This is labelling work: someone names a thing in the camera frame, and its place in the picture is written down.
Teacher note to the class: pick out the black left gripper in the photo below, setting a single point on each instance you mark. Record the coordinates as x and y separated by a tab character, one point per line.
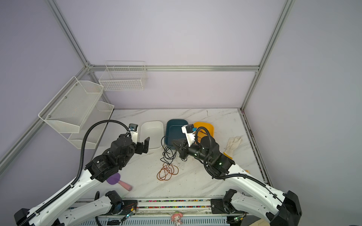
140	149

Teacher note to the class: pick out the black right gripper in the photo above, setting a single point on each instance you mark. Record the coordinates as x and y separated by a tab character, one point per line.
183	146

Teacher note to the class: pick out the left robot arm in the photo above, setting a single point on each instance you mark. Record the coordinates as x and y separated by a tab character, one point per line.
55	211

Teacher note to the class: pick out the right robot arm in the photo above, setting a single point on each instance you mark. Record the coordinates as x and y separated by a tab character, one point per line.
276	207

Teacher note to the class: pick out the white plastic bin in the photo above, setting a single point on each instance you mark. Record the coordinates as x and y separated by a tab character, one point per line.
154	130

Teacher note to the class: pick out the dark teal plastic bin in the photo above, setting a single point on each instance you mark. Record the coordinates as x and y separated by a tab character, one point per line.
174	131

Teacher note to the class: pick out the purple pink spatula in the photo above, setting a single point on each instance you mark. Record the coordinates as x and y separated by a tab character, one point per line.
115	179

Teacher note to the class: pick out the white work glove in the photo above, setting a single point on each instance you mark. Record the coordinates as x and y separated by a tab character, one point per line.
232	144

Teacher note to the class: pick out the pink doll figure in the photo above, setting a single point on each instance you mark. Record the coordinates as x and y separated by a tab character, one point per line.
176	218

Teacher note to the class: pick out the white mesh upper shelf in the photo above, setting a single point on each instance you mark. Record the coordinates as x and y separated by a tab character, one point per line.
68	111

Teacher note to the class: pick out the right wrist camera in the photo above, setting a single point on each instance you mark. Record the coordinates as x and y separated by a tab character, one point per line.
189	131

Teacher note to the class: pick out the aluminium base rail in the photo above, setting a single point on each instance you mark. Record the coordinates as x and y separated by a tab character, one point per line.
158	212

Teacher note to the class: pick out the white wire wall basket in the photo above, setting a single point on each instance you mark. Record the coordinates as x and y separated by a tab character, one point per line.
124	76

